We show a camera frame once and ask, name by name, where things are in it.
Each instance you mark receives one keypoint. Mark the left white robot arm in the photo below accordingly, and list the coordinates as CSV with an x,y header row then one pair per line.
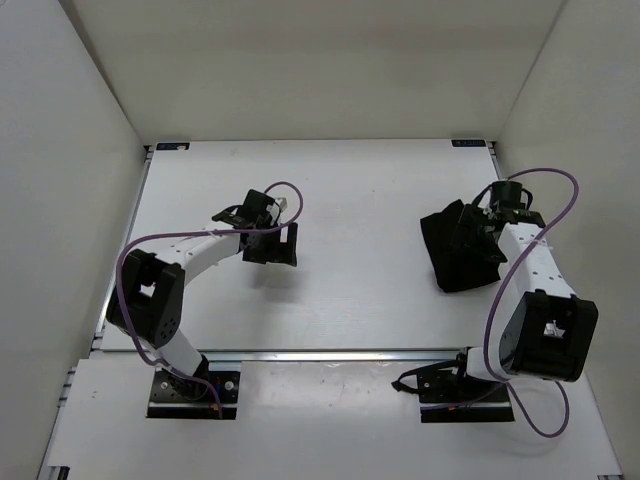
x,y
153,271

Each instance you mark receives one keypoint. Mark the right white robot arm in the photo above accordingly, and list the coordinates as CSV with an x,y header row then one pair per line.
x,y
547,335

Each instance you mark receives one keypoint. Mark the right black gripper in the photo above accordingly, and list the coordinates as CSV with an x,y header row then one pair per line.
x,y
472,217

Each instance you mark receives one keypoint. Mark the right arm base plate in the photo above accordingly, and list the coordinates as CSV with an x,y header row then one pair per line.
x,y
447,395

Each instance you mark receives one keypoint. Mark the black skirt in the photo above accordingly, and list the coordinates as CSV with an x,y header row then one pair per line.
x,y
454,272

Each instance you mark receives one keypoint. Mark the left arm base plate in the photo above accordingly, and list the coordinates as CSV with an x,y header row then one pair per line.
x,y
174,398

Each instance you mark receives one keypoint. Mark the blue corner label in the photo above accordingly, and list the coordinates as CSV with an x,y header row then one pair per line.
x,y
468,143
172,146

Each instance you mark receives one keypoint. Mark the left blue corner label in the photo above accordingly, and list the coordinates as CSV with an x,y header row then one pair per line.
x,y
172,146

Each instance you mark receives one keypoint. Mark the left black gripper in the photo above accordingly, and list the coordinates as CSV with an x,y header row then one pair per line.
x,y
279,252

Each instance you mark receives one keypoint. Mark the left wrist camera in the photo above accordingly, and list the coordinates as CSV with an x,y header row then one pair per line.
x,y
277,207

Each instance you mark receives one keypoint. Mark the right blue corner label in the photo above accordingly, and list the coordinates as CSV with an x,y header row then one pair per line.
x,y
468,143

